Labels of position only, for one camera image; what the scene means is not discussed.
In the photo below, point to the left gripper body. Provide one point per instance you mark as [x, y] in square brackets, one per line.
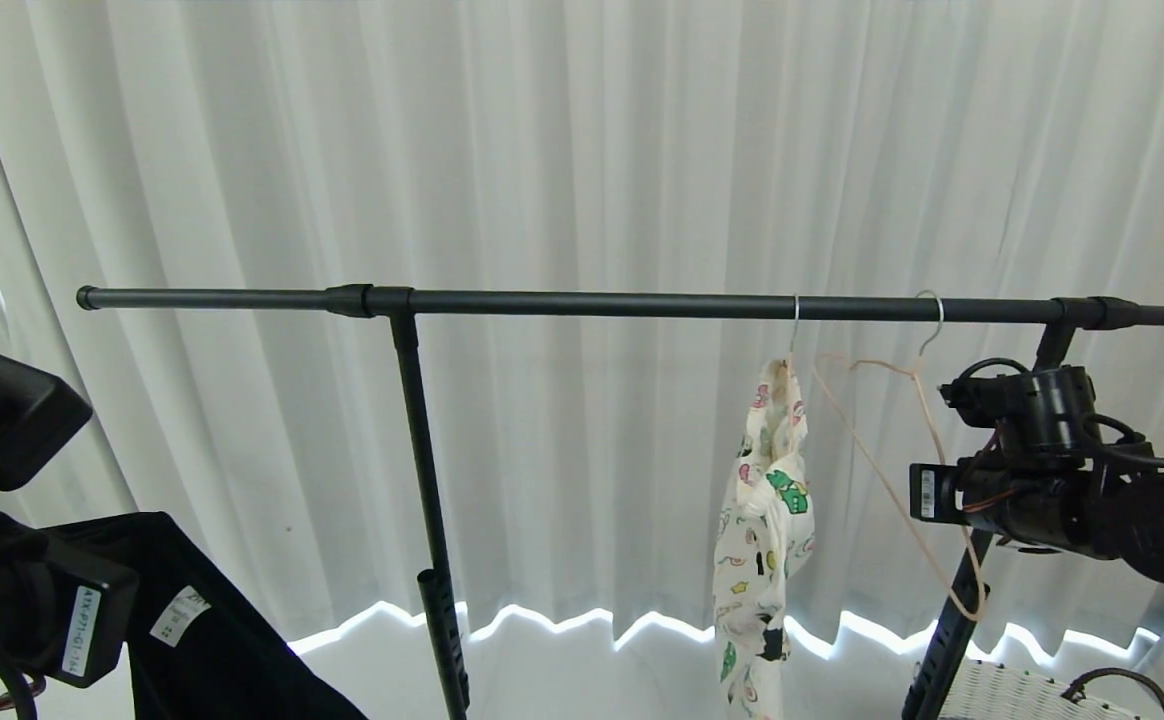
[52, 620]

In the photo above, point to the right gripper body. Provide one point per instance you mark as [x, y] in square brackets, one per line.
[1022, 510]

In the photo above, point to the pink clothes hanger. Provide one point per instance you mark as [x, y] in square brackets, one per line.
[795, 320]
[882, 477]

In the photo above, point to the black garment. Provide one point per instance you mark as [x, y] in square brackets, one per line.
[212, 660]

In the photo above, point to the cream printed garment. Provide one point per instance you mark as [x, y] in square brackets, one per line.
[762, 540]

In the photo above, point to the white laundry basket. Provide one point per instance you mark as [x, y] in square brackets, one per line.
[1012, 695]

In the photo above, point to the black clothes rack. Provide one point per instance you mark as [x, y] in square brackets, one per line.
[592, 303]

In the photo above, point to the white curtain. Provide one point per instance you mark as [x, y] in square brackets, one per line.
[542, 150]

